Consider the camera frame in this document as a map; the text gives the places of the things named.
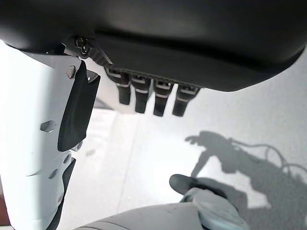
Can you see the white robot thumb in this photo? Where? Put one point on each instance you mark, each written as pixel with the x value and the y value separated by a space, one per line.
pixel 26 119

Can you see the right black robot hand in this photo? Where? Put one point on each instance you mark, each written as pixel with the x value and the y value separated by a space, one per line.
pixel 168 36

